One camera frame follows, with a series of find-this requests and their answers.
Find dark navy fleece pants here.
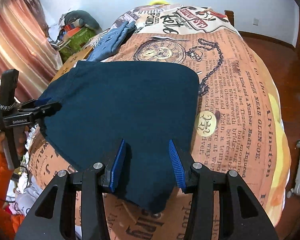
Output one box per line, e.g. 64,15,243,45
40,61,199,213

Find orange sleeved left forearm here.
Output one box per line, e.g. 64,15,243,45
0,152,24,239

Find person's left hand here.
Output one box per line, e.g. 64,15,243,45
0,126,29,157

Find bamboo folding lap desk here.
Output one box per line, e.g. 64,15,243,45
50,46,93,83

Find striped pink orange curtain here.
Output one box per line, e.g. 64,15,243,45
0,0,62,102

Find green patterned storage bag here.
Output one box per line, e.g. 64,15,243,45
58,27,96,63

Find newspaper print bed blanket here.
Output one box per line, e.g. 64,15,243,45
29,4,291,239

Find folded blue jeans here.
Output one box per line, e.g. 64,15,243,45
86,21,136,62

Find grey plush toy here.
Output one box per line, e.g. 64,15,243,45
64,10,100,30

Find yellow curved headboard pad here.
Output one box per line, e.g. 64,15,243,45
148,0,170,6

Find wooden bed post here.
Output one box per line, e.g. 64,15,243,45
224,10,235,27

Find white wall socket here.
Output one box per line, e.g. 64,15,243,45
253,18,259,26

